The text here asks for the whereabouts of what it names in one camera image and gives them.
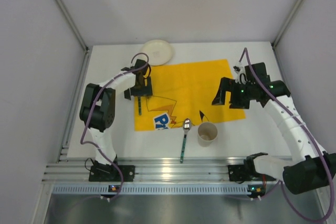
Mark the silver fork green handle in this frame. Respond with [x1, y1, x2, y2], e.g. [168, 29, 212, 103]
[138, 97, 142, 116]

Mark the yellow cartoon placemat cloth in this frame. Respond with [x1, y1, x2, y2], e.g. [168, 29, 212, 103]
[134, 59, 246, 132]

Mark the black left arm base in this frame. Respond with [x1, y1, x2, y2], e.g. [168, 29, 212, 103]
[89, 165, 135, 182]

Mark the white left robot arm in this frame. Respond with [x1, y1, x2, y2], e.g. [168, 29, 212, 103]
[79, 59, 153, 165]

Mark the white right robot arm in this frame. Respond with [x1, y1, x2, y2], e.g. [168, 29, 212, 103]
[212, 62, 335, 195]

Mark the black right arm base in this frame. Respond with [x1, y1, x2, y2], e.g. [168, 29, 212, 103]
[227, 164, 276, 184]

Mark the cream round plate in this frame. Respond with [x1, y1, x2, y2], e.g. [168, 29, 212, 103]
[140, 39, 174, 66]

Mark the beige paper cup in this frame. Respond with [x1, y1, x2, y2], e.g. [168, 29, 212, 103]
[197, 122, 218, 147]

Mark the silver spoon green handle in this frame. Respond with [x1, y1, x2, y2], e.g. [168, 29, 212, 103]
[180, 118, 192, 164]

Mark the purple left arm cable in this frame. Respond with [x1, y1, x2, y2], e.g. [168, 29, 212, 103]
[80, 52, 152, 201]

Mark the perforated grey cable duct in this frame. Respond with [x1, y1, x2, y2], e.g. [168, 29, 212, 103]
[52, 184, 266, 195]

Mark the right aluminium corner post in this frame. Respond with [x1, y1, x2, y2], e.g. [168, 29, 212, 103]
[271, 0, 305, 50]

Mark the aluminium corner post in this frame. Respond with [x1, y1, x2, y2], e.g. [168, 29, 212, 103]
[271, 0, 305, 50]
[54, 0, 89, 51]

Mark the left aluminium corner post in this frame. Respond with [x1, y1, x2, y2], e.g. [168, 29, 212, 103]
[54, 0, 89, 51]

